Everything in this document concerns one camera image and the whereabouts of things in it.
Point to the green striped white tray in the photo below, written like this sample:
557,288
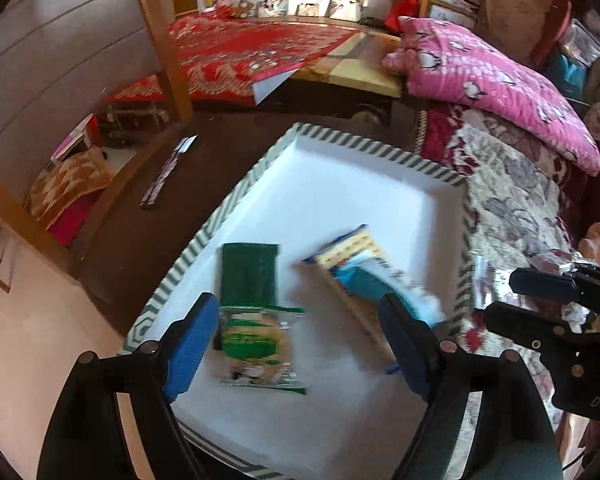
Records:
354,419

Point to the wooden chair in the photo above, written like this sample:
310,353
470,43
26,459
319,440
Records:
61,60

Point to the yellow Hokkaido cracker pack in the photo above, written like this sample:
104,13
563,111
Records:
338,251

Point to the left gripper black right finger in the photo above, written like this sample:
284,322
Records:
413,344

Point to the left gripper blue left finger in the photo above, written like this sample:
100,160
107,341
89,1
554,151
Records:
184,343

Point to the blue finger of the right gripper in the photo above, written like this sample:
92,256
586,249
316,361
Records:
540,285
524,327

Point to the dark green sachet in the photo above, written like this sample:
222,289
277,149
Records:
248,284

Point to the red patterned tablecloth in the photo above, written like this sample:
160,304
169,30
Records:
222,59

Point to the white blue wafer packet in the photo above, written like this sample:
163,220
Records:
395,284

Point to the plush santa toy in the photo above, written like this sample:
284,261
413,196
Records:
240,9

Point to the floral plush blanket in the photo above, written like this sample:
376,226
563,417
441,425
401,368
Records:
526,200

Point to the green round cookie packet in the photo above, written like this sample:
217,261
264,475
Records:
257,347

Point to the pink penguin pillow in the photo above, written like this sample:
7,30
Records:
447,62

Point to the framed photo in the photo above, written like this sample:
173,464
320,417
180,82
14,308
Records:
345,10

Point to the dark remote control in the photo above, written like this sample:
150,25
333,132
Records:
153,192

